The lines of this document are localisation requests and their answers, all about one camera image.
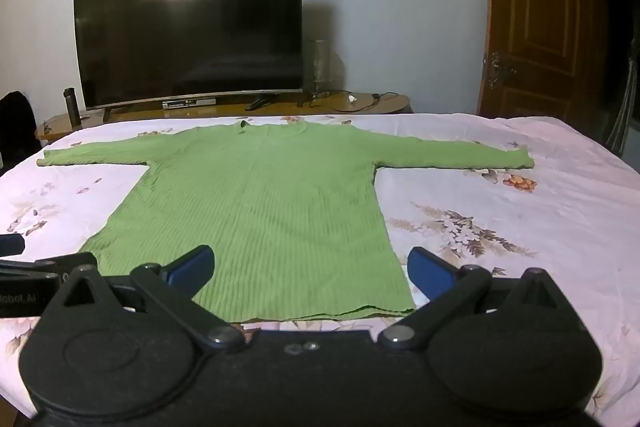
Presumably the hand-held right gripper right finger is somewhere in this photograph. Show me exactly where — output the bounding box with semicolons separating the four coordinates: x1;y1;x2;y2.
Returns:
376;247;590;350

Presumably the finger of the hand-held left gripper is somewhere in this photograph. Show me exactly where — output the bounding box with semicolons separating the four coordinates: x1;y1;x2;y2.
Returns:
0;234;26;258

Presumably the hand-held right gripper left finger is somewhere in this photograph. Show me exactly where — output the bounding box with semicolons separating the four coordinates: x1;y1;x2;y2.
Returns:
44;245;247;353

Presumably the green ribbed sweater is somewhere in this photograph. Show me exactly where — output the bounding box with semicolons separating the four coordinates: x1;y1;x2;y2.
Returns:
36;119;536;324

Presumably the dark chair with clothing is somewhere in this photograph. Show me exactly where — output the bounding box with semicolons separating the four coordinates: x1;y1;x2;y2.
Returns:
0;91;44;174

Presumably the floral pink bedsheet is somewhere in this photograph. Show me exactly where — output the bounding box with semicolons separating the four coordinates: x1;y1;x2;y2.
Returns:
0;112;640;427

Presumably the dark thermos bottle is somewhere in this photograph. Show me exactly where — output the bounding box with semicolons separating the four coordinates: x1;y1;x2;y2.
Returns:
62;88;83;128

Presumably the silver set-top box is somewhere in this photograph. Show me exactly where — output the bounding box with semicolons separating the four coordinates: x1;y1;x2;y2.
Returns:
161;97;217;110

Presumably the wooden television stand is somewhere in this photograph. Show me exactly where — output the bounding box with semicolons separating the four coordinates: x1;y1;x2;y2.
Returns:
35;91;414;146

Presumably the clear glass vase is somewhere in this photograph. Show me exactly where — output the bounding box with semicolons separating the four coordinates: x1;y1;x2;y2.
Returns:
310;39;332;98

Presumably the black curved television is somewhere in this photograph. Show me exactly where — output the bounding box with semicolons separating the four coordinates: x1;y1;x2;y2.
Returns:
73;0;305;124

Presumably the brown wooden door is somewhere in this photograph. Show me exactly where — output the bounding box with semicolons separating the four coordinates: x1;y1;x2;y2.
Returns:
477;0;597;124

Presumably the black cable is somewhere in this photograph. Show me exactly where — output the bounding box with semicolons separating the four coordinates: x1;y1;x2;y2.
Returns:
330;91;402;113

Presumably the metal door handle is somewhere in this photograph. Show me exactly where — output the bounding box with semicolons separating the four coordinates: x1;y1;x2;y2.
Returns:
487;52;519;90

